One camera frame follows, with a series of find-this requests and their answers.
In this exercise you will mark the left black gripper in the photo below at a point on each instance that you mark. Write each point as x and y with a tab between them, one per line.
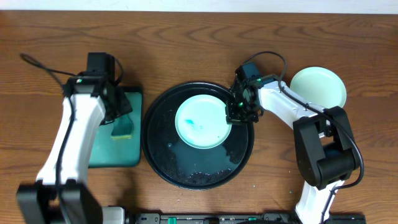
117	106

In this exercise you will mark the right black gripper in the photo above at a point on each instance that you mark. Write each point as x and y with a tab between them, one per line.
234	112

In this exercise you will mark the green yellow sponge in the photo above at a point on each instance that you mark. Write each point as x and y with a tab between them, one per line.
122	128

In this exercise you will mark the teal plate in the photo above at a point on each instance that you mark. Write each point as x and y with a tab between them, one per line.
200	121
320	86

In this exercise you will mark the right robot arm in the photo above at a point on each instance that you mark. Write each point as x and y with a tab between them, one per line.
325	149

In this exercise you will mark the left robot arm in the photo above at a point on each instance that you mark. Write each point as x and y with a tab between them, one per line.
60	193

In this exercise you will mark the rectangular black water tray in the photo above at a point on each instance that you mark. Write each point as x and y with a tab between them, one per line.
120	151

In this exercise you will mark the round black serving tray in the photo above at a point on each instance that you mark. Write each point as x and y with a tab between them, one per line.
181	164

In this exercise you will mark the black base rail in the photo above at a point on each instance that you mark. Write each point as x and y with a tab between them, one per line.
233	217

